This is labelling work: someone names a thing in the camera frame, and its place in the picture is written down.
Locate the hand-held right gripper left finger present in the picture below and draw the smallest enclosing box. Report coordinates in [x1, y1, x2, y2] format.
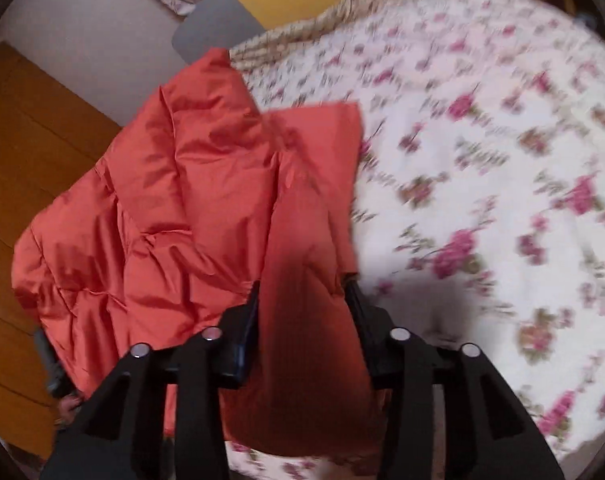
[40, 280, 261, 480]

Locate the person's left hand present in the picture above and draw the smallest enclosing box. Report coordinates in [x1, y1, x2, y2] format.
[56, 393, 85, 427]

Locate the orange wooden wardrobe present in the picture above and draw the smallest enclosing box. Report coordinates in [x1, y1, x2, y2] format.
[0, 42, 124, 462]

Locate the floral quilt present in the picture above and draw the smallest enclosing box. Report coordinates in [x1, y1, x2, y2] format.
[226, 0, 605, 480]

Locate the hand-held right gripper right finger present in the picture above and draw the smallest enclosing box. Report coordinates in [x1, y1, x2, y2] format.
[344, 279, 566, 480]

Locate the red puffer jacket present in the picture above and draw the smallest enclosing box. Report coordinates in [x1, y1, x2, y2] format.
[11, 47, 389, 459]

